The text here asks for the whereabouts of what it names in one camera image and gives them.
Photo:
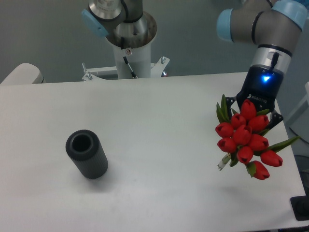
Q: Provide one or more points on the white chair armrest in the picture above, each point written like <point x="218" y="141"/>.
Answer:
<point x="24" y="74"/>

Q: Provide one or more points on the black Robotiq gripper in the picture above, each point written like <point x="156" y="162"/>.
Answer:
<point x="261" y="87"/>

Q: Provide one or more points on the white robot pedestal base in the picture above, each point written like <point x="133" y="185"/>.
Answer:
<point x="131" y="45"/>

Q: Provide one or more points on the white furniture at right edge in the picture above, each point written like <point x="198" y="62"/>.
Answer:
<point x="299" y="108"/>

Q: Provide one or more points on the red tulip bouquet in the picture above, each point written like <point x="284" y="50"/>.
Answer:
<point x="243" y="141"/>

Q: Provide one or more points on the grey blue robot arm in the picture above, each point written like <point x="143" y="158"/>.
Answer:
<point x="273" y="25"/>

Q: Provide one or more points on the black device at table corner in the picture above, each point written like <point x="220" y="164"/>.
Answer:
<point x="300" y="206"/>

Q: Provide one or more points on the black ribbed cylindrical vase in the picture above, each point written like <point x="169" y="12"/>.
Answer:
<point x="85" y="150"/>

